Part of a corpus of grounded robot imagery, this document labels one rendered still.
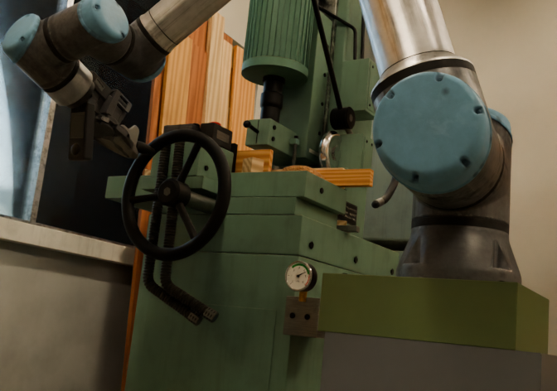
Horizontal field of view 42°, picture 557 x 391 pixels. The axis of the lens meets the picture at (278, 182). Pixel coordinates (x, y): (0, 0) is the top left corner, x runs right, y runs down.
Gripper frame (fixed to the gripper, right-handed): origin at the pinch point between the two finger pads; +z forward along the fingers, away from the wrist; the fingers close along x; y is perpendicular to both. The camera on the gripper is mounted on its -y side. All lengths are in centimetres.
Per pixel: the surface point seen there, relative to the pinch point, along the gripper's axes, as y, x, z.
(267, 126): 28.1, -10.8, 27.2
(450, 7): 250, 26, 199
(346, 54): 62, -19, 40
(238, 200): 3.8, -12.4, 24.0
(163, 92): 112, 111, 98
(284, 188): 6.3, -24.6, 23.1
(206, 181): 3.5, -8.9, 15.4
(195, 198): -2.5, -9.7, 13.0
